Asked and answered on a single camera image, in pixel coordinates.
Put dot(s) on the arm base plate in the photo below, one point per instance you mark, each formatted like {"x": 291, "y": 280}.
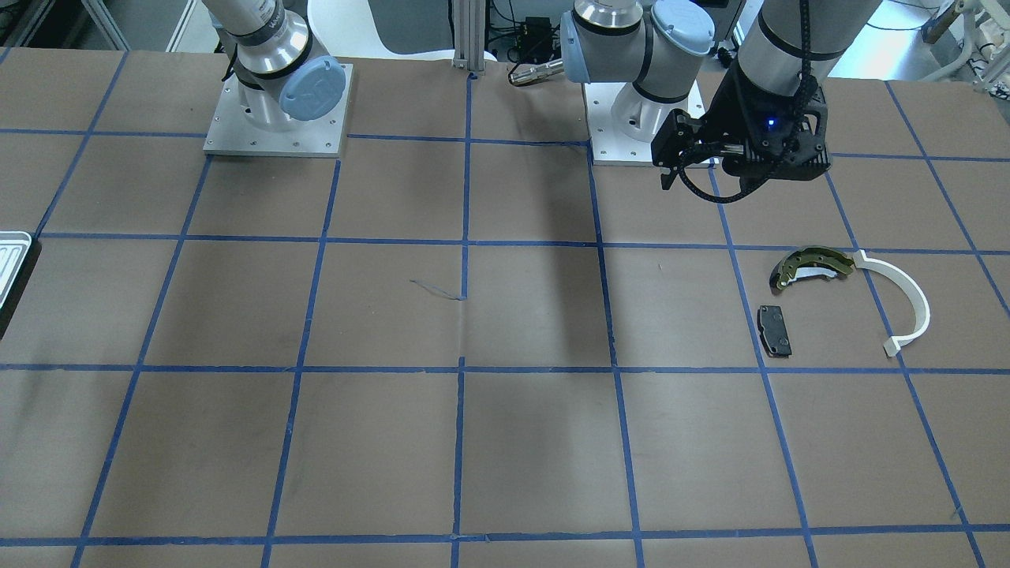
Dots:
{"x": 248, "y": 123}
{"x": 623, "y": 124}

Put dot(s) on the aluminium frame post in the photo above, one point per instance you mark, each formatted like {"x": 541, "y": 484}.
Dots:
{"x": 468, "y": 25}

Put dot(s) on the ribbed metal tray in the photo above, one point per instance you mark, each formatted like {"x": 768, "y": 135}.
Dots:
{"x": 15, "y": 248}

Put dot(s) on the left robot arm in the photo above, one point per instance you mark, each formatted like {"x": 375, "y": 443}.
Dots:
{"x": 660, "y": 48}

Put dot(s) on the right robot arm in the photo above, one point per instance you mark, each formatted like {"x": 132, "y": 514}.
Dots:
{"x": 280, "y": 76}

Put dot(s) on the olive brake shoe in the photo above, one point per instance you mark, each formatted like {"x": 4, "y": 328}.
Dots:
{"x": 808, "y": 263}

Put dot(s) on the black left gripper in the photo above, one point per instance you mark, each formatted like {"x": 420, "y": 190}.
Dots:
{"x": 735, "y": 109}

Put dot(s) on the white plastic chair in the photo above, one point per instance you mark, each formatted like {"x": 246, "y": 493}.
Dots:
{"x": 384, "y": 30}

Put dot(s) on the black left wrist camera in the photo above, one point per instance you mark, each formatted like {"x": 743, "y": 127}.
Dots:
{"x": 675, "y": 145}

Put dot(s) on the silver cylindrical tool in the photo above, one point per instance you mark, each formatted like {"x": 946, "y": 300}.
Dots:
{"x": 536, "y": 73}

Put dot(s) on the black brake pad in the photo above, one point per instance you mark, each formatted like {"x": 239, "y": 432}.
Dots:
{"x": 773, "y": 331}

